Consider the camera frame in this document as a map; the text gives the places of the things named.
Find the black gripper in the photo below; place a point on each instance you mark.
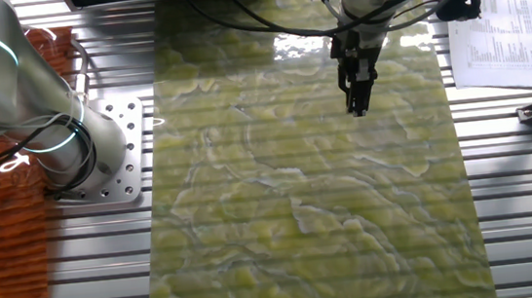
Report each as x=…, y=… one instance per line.
x=356, y=49

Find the green marble pattern mat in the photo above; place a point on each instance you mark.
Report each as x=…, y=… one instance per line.
x=299, y=190

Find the printed paper sheet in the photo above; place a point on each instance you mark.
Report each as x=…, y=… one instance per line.
x=500, y=38

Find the grey conduit with metal connector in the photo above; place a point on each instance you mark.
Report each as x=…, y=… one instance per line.
x=84, y=88

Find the brown wood grain mat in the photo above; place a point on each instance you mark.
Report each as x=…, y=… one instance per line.
x=2, y=252

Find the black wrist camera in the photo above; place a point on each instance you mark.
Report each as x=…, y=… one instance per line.
x=460, y=3

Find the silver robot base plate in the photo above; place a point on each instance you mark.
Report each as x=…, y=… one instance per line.
x=132, y=132

